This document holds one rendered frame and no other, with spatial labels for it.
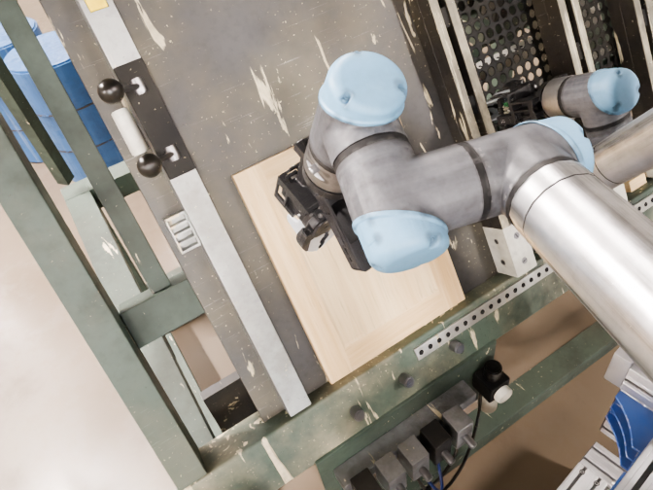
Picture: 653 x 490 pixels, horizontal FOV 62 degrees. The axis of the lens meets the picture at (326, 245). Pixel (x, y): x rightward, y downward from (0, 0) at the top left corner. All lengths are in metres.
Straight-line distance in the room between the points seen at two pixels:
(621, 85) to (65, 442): 2.22
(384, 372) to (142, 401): 0.49
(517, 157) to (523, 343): 1.87
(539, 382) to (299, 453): 1.08
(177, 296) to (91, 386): 1.52
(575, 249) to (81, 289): 0.79
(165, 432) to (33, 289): 2.13
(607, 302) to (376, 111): 0.23
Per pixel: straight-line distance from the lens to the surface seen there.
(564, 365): 2.09
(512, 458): 2.10
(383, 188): 0.46
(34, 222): 0.98
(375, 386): 1.20
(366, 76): 0.50
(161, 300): 1.10
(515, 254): 1.30
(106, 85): 0.88
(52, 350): 2.80
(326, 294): 1.13
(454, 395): 1.34
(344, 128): 0.49
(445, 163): 0.48
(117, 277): 1.73
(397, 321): 1.22
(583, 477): 1.87
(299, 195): 0.66
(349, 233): 0.64
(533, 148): 0.50
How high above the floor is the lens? 1.92
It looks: 45 degrees down
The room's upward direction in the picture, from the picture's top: 11 degrees counter-clockwise
